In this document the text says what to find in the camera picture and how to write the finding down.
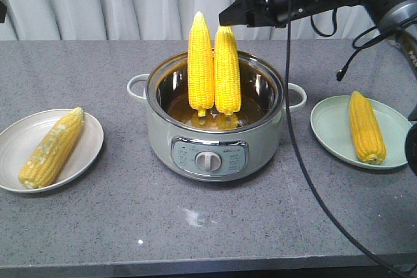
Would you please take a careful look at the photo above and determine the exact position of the corn cob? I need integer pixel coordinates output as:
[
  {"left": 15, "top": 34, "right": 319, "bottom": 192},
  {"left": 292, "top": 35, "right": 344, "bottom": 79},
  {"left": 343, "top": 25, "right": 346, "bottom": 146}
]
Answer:
[
  {"left": 18, "top": 107, "right": 84, "bottom": 189},
  {"left": 349, "top": 90, "right": 387, "bottom": 165},
  {"left": 214, "top": 26, "right": 241, "bottom": 116},
  {"left": 188, "top": 11, "right": 214, "bottom": 117}
]

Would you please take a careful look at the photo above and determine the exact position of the pale green electric pot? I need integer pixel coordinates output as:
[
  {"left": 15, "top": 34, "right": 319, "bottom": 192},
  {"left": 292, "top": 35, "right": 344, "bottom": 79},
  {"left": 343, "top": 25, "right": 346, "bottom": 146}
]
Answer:
[{"left": 127, "top": 51, "right": 307, "bottom": 182}]

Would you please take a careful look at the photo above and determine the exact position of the green round plate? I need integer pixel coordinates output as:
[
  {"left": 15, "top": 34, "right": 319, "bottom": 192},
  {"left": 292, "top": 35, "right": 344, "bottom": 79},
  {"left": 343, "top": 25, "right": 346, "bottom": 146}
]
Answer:
[{"left": 310, "top": 95, "right": 412, "bottom": 170}]

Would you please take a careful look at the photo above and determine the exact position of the white round plate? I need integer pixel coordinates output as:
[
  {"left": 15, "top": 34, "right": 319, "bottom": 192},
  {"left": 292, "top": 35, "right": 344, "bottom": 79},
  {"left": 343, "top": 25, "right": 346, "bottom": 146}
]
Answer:
[{"left": 1, "top": 109, "right": 104, "bottom": 193}]

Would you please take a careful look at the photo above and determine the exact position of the black cable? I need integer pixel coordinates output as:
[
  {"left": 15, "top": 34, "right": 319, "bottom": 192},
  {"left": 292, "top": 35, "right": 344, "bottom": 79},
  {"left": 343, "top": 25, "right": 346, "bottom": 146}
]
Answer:
[{"left": 281, "top": 0, "right": 417, "bottom": 278}]

